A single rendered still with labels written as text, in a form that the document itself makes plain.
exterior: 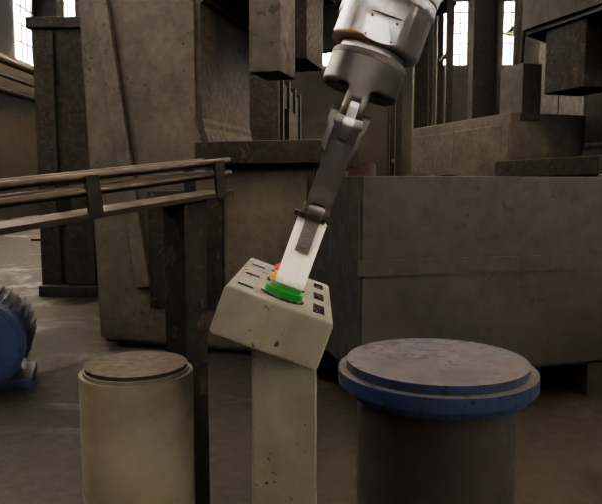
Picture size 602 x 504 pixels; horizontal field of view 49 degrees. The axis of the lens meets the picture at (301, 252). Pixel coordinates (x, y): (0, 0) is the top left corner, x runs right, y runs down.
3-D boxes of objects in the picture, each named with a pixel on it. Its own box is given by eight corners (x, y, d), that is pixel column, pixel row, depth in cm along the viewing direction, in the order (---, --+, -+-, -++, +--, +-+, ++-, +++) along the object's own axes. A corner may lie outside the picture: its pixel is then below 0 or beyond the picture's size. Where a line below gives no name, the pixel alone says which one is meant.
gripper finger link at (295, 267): (327, 224, 65) (327, 224, 64) (303, 289, 66) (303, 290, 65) (298, 213, 65) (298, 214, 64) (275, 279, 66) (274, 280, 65)
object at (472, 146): (470, 283, 477) (474, 130, 466) (578, 310, 374) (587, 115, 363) (405, 287, 461) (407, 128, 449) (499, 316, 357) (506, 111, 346)
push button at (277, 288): (259, 299, 64) (265, 282, 64) (263, 292, 68) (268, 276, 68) (298, 313, 64) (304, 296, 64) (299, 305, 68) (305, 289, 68)
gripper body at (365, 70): (333, 51, 68) (303, 137, 68) (336, 31, 59) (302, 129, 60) (401, 76, 68) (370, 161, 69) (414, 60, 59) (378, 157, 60)
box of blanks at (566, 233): (356, 416, 202) (358, 164, 194) (295, 351, 282) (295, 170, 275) (639, 391, 226) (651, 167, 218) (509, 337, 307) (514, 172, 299)
